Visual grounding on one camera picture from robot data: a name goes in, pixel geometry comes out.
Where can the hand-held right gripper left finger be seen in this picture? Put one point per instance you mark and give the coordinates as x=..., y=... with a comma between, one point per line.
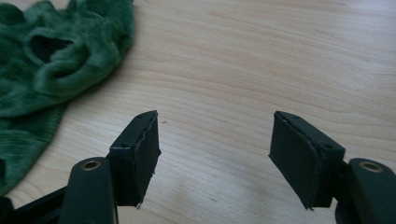
x=137, y=168

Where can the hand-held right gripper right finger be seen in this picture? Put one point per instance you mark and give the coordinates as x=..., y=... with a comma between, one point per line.
x=302, y=165

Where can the green cloth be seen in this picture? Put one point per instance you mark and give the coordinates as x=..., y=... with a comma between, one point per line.
x=46, y=71

